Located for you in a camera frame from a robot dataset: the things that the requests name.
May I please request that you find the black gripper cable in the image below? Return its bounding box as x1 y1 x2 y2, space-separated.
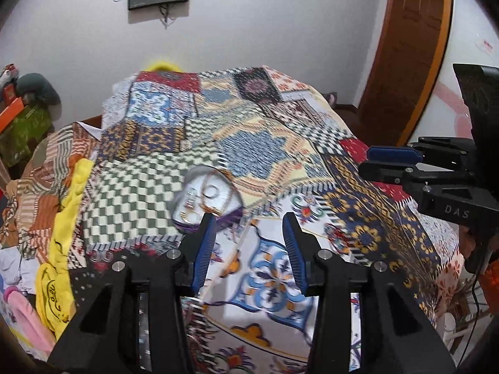
471 273 484 326

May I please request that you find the orange striped quilt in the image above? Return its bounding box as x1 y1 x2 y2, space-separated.
0 122 103 260

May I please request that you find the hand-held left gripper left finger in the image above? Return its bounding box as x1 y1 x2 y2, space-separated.
47 213 218 374

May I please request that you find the dark green cushion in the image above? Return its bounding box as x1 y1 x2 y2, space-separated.
16 72 61 107

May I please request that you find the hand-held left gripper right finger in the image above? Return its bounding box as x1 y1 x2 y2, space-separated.
282 212 458 374

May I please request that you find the green patterned cloth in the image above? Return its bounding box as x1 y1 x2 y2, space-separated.
0 105 55 169

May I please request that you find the orange box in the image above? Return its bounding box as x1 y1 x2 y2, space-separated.
0 97 25 134

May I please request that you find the patchwork patterned blanket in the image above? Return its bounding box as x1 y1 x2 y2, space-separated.
68 65 464 374

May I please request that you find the black monitor cable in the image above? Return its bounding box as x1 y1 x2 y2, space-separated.
159 3 174 29

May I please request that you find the wooden door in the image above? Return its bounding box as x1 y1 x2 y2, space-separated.
356 0 455 146

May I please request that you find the gold chain necklace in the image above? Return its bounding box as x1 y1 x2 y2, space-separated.
187 171 240 217

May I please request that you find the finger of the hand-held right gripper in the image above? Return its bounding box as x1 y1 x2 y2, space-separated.
367 136 475 163
358 163 427 196

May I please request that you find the pink plush item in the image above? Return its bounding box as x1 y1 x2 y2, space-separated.
0 285 57 359

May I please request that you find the yellow cloth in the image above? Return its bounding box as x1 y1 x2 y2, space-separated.
36 158 95 339

